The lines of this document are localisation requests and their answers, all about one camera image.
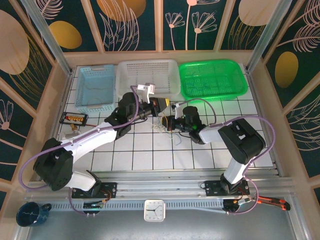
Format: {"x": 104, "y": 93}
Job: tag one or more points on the orange black utility knife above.
{"x": 275, "y": 202}

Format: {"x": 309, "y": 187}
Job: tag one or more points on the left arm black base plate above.
{"x": 110, "y": 190}

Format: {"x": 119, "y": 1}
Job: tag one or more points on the dark blue mug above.
{"x": 30, "y": 216}

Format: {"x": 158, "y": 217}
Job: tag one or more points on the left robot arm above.
{"x": 95, "y": 137}

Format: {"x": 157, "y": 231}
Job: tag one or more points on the aluminium frame post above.
{"x": 265, "y": 35}
{"x": 47, "y": 35}

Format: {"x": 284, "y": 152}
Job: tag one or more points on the silver metal fitting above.
{"x": 71, "y": 135}

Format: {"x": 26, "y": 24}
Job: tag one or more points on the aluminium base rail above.
{"x": 162, "y": 185}

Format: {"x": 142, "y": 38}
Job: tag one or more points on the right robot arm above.
{"x": 240, "y": 140}

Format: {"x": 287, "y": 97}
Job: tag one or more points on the white plastic basket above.
{"x": 147, "y": 72}

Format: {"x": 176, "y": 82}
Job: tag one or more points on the black terminal block, orange levers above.
{"x": 67, "y": 117}

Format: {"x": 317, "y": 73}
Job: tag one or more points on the white square clock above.
{"x": 154, "y": 210}

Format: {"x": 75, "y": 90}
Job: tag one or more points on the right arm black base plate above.
{"x": 212, "y": 188}

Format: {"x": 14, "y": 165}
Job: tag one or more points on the green plastic basket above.
{"x": 225, "y": 72}

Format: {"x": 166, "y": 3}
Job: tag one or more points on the small brass fitting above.
{"x": 73, "y": 127}

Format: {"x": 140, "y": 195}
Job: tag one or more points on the light blue plastic basket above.
{"x": 95, "y": 80}

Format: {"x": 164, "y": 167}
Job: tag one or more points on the black controller board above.
{"x": 92, "y": 205}
{"x": 235, "y": 203}

